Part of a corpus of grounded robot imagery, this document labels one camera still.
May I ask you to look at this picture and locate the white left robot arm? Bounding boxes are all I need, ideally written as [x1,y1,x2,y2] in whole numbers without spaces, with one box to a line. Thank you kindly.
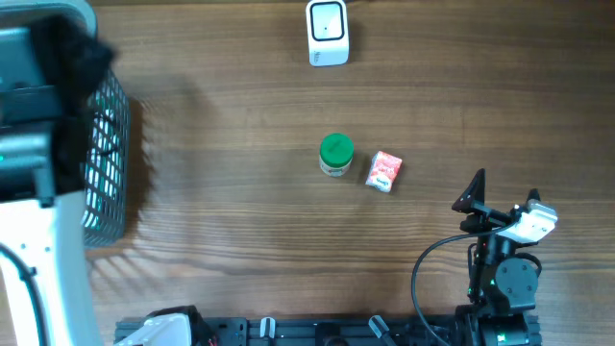
[1,11,131,345]

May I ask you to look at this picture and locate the white barcode scanner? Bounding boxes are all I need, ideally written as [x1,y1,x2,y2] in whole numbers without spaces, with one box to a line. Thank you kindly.
[306,0,350,67]

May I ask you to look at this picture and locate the red tissue pack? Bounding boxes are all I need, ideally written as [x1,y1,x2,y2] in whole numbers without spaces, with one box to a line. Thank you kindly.
[365,151,403,193]

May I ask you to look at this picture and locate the grey plastic basket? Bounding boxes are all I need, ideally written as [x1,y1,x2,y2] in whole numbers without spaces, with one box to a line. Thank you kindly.
[1,1,131,248]

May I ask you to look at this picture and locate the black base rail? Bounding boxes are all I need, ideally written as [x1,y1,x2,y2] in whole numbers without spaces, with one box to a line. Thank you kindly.
[205,317,437,346]

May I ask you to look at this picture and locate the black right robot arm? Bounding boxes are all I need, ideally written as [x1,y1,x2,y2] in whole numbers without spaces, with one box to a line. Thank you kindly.
[451,168,558,346]

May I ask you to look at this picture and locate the green lid jar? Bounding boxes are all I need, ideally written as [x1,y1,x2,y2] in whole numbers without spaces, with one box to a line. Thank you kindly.
[319,133,355,177]

